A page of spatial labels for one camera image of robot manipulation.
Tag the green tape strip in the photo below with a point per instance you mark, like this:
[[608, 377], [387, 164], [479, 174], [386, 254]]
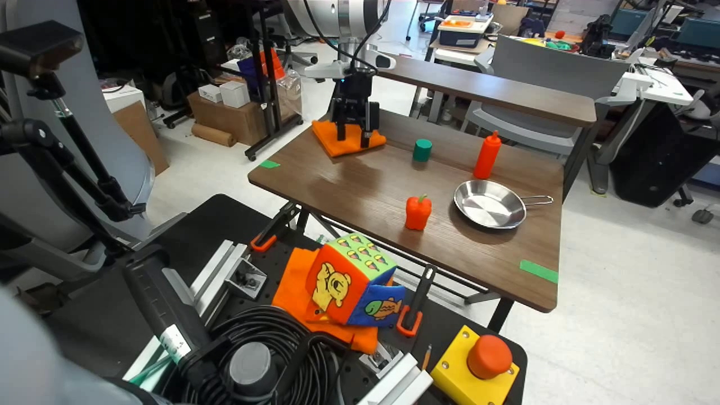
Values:
[[270, 164], [539, 271]]

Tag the black perforated cart top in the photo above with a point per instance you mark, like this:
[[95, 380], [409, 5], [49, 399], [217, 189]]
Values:
[[210, 225]]

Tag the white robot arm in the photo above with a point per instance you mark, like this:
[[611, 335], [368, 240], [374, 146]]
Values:
[[338, 15]]

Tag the aluminium extrusion rail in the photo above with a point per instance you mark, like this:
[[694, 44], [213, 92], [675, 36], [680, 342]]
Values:
[[397, 383], [217, 271]]

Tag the white desk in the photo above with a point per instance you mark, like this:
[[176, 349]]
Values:
[[660, 81]]

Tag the cardboard tube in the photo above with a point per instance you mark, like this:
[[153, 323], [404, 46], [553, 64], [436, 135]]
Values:
[[212, 134]]

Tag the yellow box with orange button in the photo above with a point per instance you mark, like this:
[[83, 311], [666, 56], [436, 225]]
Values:
[[473, 372]]

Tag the orange and black clamp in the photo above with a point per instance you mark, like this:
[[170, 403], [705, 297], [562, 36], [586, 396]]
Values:
[[270, 228], [411, 306]]

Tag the long brown wooden table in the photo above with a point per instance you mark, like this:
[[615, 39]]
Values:
[[495, 87]]

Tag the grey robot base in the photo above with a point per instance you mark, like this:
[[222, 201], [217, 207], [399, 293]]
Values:
[[36, 360]]

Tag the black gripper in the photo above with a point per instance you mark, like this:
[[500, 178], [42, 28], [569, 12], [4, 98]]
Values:
[[353, 92]]

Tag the black camera tripod stand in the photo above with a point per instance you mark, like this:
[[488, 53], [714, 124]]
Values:
[[46, 150]]

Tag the black office chair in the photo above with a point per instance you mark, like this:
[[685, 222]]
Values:
[[652, 159]]

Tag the large cardboard box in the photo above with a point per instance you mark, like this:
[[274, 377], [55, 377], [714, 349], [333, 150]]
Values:
[[238, 115]]

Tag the wooden pencil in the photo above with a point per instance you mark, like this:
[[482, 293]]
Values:
[[425, 357]]

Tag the black pole stand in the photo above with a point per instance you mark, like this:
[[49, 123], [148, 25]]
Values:
[[267, 91]]

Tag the colourful plush bear cube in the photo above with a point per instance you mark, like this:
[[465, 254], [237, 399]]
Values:
[[352, 278]]

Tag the orange toy bell pepper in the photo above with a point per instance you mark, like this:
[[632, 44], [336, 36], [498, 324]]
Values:
[[416, 215]]

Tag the silver metal pan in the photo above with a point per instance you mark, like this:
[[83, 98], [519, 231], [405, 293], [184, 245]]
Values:
[[488, 203]]

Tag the black table leg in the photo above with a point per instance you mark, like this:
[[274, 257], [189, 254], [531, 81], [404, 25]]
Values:
[[292, 217], [498, 316]]

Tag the green plastic cup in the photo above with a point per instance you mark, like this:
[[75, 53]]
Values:
[[422, 150]]

